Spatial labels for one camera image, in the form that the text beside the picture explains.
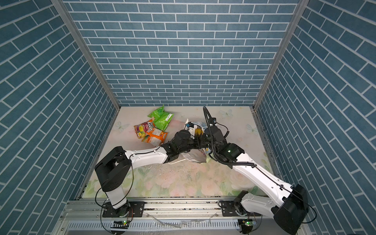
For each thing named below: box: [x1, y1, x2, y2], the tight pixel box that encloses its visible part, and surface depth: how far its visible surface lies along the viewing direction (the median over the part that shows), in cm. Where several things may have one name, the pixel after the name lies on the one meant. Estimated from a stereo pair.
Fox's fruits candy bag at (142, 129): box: [133, 117, 156, 140], surface depth 104 cm
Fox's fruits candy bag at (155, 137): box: [141, 127, 169, 148], surface depth 100 cm
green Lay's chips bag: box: [147, 104, 175, 132], surface depth 105 cm
